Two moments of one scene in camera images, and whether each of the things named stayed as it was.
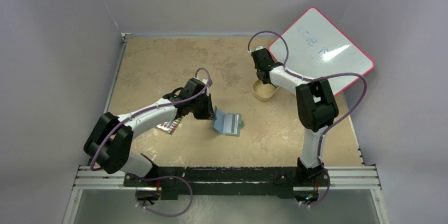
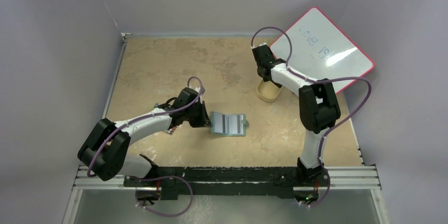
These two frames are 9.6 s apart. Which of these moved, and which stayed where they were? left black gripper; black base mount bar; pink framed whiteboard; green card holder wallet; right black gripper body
Moved: green card holder wallet; left black gripper
Stayed: right black gripper body; black base mount bar; pink framed whiteboard
